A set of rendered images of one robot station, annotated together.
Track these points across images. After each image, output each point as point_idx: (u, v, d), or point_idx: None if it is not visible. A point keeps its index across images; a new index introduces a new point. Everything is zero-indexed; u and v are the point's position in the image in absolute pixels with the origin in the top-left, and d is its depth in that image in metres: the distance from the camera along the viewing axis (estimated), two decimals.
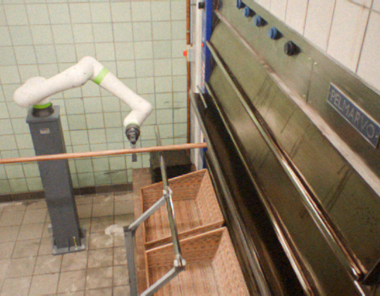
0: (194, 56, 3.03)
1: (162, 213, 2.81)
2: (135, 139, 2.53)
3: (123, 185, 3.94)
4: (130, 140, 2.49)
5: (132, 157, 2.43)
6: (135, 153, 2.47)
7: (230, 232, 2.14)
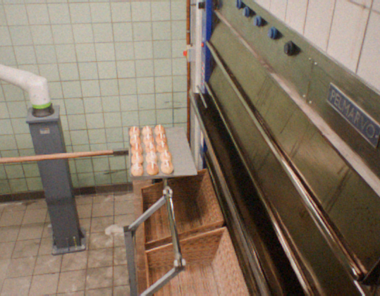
0: (194, 56, 3.03)
1: (162, 213, 2.81)
2: None
3: (123, 185, 3.94)
4: None
5: None
6: None
7: (230, 232, 2.14)
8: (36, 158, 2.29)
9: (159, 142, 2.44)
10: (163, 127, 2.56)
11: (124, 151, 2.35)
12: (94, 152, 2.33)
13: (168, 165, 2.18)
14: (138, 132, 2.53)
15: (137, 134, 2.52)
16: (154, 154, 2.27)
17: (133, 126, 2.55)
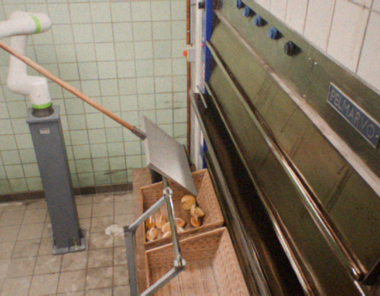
0: (194, 56, 3.03)
1: (162, 213, 2.81)
2: None
3: (123, 185, 3.94)
4: None
5: None
6: None
7: (230, 232, 2.14)
8: (67, 86, 2.09)
9: (148, 226, 2.66)
10: (187, 195, 2.88)
11: (142, 135, 2.31)
12: (118, 118, 2.24)
13: None
14: (157, 218, 2.72)
15: None
16: (183, 230, 2.60)
17: (161, 220, 2.68)
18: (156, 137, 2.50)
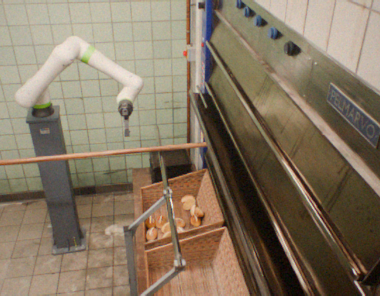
0: (194, 56, 3.03)
1: (162, 213, 2.81)
2: (128, 115, 2.50)
3: (123, 185, 3.94)
4: (123, 115, 2.46)
5: (124, 132, 2.40)
6: (128, 129, 2.44)
7: (230, 232, 2.14)
8: None
9: (148, 226, 2.66)
10: (187, 195, 2.88)
11: None
12: None
13: None
14: (157, 218, 2.72)
15: None
16: (183, 230, 2.60)
17: (161, 220, 2.68)
18: None
